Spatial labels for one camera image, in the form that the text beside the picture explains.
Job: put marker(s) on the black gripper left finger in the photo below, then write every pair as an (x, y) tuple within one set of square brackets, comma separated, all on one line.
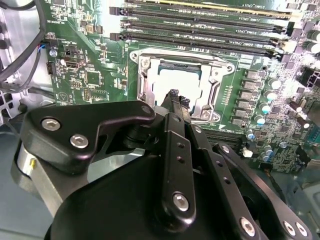
[(105, 112)]

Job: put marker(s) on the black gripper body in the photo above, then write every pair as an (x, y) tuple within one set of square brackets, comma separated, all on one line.
[(112, 205)]

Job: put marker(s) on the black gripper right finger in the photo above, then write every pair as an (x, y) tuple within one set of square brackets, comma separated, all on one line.
[(212, 160)]

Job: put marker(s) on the metal socket cover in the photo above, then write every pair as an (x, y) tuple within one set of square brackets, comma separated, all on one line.
[(149, 75)]

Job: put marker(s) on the silver CPU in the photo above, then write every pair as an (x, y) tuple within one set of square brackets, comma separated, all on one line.
[(170, 77)]

